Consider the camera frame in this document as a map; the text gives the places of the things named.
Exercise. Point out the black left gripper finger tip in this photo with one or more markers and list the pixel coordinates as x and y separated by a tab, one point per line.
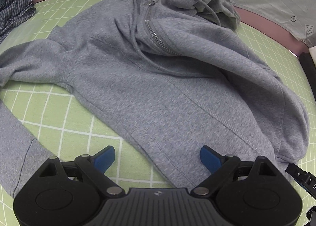
305	179

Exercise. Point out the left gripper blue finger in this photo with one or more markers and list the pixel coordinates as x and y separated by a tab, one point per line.
92	169
221	168

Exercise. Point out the grey zip hoodie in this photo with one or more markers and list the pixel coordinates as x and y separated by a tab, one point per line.
169	76

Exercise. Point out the black folded garment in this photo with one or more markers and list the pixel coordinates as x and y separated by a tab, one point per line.
308	66

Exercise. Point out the white folded garment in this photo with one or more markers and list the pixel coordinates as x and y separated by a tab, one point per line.
312	52

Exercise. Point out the blue plaid crumpled cloth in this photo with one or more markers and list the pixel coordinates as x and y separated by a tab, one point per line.
14	13

